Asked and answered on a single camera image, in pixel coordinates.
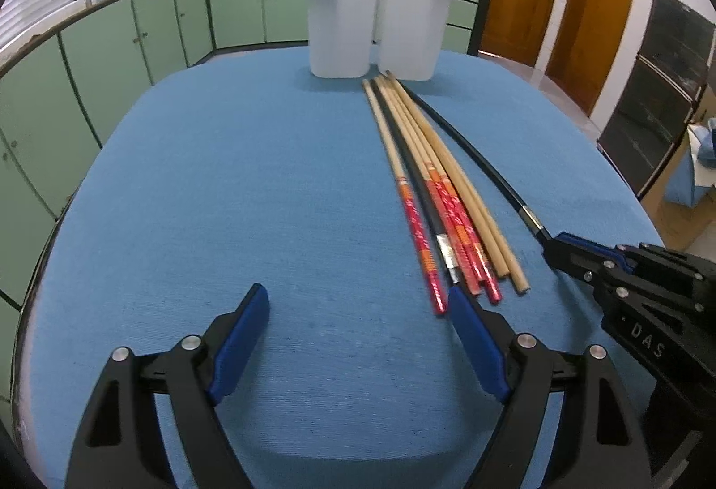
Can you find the blue tablecloth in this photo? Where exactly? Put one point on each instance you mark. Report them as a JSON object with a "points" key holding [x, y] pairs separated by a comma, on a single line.
{"points": [[251, 187]]}

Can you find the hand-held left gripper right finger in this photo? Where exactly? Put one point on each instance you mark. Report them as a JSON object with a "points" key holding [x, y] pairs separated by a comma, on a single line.
{"points": [[475, 338]]}

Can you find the plain wooden chopstick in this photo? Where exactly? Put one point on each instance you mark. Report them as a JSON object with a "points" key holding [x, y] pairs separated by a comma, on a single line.
{"points": [[482, 223], [517, 279]]}

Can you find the blue cloth bundle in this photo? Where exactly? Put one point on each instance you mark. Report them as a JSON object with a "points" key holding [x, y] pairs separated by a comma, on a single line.
{"points": [[702, 153]]}

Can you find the cardboard box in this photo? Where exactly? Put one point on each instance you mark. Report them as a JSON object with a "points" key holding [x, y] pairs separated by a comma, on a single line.
{"points": [[660, 209]]}

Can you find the white two-compartment utensil holder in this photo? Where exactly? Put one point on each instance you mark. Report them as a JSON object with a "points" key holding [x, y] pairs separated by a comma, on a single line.
{"points": [[341, 30]]}

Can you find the black glass display cabinet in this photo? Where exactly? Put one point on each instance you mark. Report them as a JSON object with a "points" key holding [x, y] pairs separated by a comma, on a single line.
{"points": [[654, 91]]}

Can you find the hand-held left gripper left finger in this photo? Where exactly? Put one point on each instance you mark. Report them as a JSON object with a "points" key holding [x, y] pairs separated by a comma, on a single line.
{"points": [[240, 343]]}

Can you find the plain wooden door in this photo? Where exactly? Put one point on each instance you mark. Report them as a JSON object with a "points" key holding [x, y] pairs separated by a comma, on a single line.
{"points": [[598, 13]]}

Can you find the green base kitchen cabinets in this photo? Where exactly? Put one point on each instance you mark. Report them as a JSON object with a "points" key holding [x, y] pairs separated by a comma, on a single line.
{"points": [[89, 58]]}

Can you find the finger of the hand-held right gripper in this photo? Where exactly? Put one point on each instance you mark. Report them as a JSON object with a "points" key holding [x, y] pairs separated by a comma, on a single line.
{"points": [[584, 244], [570, 259]]}

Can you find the red patterned wooden chopstick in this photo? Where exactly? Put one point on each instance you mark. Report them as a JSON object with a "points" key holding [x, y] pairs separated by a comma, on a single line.
{"points": [[474, 242], [465, 242], [457, 242], [417, 237]]}

